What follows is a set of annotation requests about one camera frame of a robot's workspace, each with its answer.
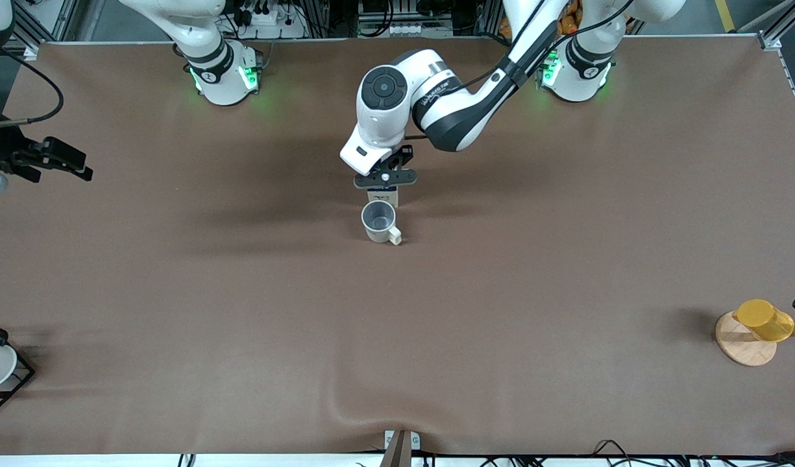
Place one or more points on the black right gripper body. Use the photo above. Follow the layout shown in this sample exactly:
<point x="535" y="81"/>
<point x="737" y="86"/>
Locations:
<point x="1" y="144"/>

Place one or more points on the blue and white milk carton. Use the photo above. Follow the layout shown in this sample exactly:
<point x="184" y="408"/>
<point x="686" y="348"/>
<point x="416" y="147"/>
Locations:
<point x="382" y="196"/>

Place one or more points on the cream mug with grey inside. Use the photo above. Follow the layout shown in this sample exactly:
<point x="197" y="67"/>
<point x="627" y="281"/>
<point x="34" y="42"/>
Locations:
<point x="379" y="219"/>

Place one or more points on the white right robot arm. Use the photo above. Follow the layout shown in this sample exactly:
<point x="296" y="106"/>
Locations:
<point x="219" y="78"/>

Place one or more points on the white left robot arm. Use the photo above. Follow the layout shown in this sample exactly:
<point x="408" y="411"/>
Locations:
<point x="378" y="130"/>

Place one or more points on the yellow cup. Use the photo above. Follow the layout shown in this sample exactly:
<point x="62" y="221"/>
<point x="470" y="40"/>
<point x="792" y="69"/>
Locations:
<point x="764" y="321"/>

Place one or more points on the brown table cover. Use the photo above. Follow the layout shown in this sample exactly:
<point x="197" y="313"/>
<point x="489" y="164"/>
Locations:
<point x="397" y="324"/>

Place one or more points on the white connector strip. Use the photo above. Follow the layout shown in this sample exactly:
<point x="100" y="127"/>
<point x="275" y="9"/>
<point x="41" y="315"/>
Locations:
<point x="410" y="30"/>

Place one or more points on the white power strip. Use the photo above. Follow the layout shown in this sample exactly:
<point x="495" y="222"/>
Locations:
<point x="274" y="29"/>

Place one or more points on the orange snack pile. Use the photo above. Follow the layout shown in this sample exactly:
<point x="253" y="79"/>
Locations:
<point x="569" y="19"/>

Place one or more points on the wooden mug stand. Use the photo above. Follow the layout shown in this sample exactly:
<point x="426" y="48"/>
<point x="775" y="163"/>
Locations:
<point x="744" y="347"/>

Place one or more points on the aluminium frame profile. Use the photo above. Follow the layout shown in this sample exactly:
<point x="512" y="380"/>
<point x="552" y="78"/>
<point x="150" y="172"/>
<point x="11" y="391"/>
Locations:
<point x="47" y="26"/>
<point x="770" y="40"/>

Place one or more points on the camera mount clamp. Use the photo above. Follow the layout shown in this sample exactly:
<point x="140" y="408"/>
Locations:
<point x="400" y="451"/>

